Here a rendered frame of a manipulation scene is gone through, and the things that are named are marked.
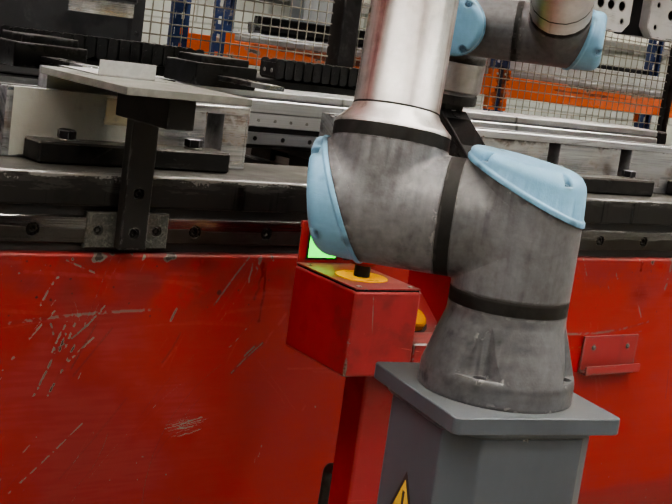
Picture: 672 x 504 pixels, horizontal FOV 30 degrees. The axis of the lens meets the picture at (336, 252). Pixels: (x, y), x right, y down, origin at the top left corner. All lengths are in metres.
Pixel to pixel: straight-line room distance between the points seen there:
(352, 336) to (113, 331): 0.34
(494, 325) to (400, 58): 0.27
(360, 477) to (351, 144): 0.70
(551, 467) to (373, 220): 0.29
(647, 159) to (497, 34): 1.04
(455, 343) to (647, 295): 1.30
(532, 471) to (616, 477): 1.35
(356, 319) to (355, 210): 0.47
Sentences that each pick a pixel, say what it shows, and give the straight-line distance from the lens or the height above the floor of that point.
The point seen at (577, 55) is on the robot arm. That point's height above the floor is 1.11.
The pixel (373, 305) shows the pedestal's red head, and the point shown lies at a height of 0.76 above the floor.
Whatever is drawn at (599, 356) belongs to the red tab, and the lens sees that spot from 2.39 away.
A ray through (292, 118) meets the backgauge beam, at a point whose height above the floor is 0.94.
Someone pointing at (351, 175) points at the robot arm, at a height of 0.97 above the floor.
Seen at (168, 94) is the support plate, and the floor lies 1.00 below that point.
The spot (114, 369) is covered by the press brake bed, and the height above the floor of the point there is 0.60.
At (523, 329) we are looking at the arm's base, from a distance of 1.18.
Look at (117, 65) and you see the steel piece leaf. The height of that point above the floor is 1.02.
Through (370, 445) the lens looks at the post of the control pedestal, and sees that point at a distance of 1.77.
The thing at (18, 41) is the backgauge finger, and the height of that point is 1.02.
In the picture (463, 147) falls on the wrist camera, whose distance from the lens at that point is 1.65.
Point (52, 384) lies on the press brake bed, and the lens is 1.74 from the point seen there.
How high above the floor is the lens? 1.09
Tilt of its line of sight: 9 degrees down
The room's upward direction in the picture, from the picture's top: 8 degrees clockwise
